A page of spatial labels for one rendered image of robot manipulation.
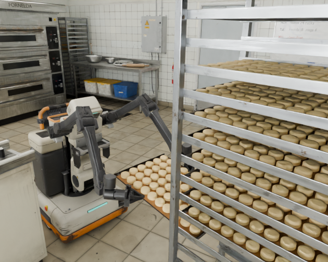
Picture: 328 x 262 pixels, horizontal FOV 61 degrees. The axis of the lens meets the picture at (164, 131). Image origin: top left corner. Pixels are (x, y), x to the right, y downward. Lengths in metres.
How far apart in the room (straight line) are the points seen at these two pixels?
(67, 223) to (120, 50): 4.95
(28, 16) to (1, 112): 1.72
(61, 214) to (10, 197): 0.55
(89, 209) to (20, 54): 3.76
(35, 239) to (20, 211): 0.27
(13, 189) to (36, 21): 4.25
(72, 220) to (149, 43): 4.35
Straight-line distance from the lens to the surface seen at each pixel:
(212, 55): 5.62
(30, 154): 1.92
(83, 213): 2.37
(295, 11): 0.83
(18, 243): 2.12
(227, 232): 1.20
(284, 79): 0.84
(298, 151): 0.87
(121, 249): 2.39
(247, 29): 1.37
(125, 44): 6.57
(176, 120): 1.06
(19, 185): 1.94
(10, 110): 5.55
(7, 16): 5.50
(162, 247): 2.39
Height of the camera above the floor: 1.64
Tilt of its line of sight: 20 degrees down
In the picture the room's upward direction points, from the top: 1 degrees clockwise
